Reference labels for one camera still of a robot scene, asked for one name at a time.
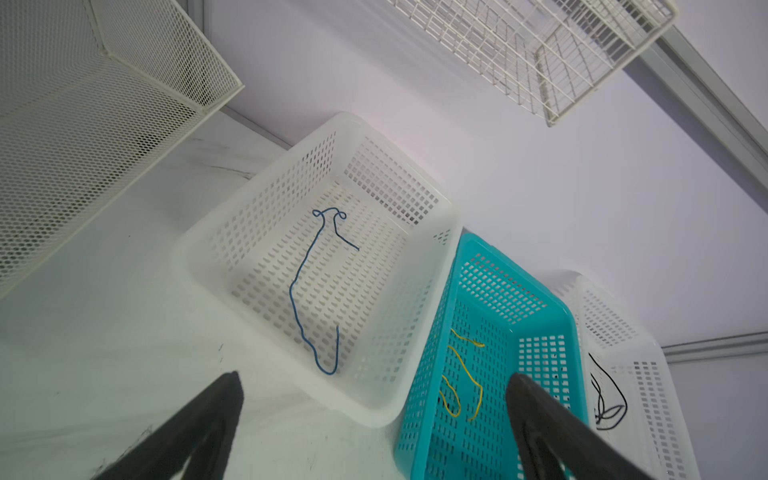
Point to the white plastic basket left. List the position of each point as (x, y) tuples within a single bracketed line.
[(335, 257)]

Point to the white plastic basket right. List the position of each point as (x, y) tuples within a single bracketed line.
[(631, 398)]

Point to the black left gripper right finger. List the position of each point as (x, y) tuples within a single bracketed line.
[(552, 442)]

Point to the aluminium frame post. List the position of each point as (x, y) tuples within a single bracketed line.
[(688, 89)]

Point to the teal plastic basket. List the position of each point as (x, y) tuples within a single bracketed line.
[(494, 320)]

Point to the white mesh wall shelf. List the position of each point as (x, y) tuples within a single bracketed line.
[(93, 95)]

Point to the white wire wall basket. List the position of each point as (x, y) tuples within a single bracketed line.
[(545, 56)]

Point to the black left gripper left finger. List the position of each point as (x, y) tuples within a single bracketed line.
[(195, 443)]

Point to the white plastic basket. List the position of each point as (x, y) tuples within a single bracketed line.
[(631, 398), (335, 257)]

